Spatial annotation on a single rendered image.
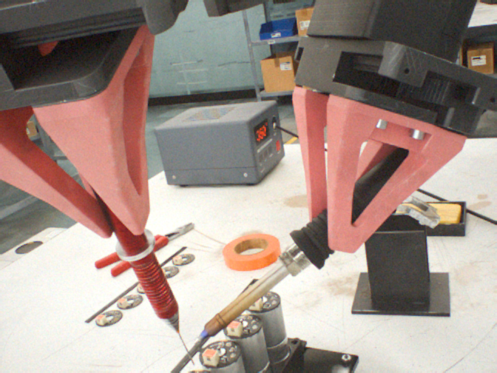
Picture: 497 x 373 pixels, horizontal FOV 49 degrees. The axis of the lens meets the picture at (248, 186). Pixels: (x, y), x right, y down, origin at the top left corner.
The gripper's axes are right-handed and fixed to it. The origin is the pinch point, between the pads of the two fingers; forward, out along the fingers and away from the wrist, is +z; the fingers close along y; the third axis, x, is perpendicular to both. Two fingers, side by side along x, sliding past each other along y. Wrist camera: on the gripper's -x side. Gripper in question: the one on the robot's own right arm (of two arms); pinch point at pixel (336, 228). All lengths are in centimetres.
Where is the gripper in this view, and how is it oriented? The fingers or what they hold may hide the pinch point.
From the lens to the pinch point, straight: 29.5
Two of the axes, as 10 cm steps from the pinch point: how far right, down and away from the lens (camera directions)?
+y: 2.9, 2.7, -9.2
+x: 9.2, 2.0, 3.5
